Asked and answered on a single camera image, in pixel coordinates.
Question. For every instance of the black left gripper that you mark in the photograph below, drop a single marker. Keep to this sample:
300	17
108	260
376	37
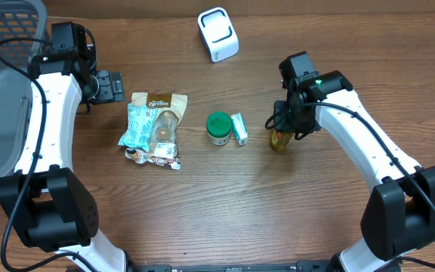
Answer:
110	94

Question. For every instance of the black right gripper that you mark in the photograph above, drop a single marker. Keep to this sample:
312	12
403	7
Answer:
285	123

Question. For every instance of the yellow oil bottle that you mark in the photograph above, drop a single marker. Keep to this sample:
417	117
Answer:
279	140

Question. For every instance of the teal white pack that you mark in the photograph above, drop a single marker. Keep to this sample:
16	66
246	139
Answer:
140	127

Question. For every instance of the green freshening pouch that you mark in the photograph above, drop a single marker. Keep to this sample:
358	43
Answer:
239	129

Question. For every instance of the green lid jar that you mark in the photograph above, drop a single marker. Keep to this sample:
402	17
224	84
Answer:
219	127

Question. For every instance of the brown mushroom packet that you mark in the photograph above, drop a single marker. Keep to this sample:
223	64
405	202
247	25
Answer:
163	141

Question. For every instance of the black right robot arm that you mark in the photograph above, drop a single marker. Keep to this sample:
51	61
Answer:
400	214

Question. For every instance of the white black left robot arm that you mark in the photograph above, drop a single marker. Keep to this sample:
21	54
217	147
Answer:
46	204

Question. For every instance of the white barcode scanner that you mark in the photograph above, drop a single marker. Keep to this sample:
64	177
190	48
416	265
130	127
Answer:
218	34

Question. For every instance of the dark grey plastic basket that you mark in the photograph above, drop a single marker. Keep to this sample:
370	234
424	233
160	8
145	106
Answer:
22	28

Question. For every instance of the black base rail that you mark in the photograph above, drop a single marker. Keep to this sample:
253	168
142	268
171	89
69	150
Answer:
232	267

